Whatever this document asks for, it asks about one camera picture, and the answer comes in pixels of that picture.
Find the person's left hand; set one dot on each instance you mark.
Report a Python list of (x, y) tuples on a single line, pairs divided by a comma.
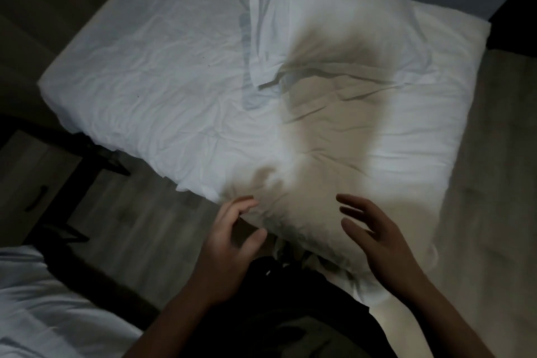
[(222, 261)]

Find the person's right hand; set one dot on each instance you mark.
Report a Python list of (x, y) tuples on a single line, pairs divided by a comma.
[(390, 261)]

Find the white pillow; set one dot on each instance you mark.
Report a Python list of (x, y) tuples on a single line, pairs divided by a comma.
[(335, 5), (335, 160)]

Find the white neighbouring bed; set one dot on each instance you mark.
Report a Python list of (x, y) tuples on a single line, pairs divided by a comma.
[(147, 76)]

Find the person's black trousers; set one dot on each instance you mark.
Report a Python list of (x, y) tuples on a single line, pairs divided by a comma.
[(260, 307)]

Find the person's grey shirt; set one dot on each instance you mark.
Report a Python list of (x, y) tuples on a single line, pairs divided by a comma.
[(302, 341)]

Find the white wrinkled duvet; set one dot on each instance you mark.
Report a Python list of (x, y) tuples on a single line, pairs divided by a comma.
[(63, 320)]

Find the wooden nightstand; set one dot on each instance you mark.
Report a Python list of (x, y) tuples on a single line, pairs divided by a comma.
[(25, 177)]

